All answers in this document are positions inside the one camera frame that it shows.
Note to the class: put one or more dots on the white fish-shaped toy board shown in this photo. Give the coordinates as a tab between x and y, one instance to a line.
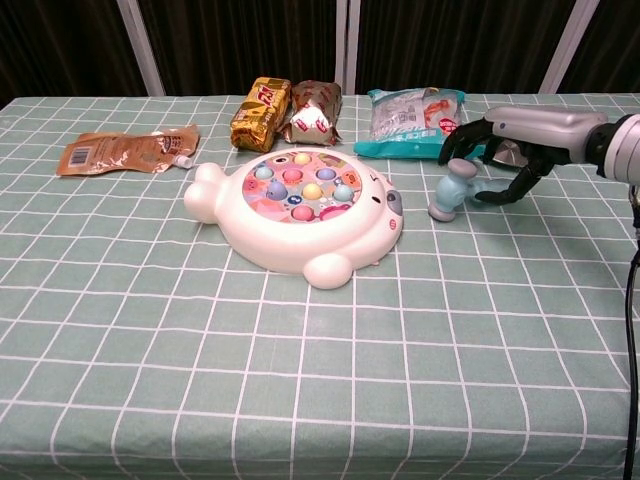
280	240

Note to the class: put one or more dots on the gold snack pack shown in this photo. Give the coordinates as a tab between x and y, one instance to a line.
260	115

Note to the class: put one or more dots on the teal clear snack bag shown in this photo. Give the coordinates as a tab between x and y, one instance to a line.
405	120

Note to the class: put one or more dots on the green white checked tablecloth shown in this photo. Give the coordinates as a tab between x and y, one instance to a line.
250	375

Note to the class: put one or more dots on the brown snack pack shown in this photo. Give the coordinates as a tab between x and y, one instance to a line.
312	117

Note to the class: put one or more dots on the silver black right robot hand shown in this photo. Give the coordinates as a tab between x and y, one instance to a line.
545	132

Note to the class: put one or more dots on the brown spout pouch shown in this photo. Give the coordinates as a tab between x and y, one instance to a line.
115	152

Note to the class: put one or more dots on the dark brown curtain panel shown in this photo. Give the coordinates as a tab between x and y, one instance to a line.
240	40
450	45
60	45
615	45

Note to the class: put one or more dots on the white partition post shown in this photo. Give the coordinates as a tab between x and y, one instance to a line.
567	50
347	50
142	50

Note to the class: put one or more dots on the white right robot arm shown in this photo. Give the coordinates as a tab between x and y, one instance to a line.
622	147

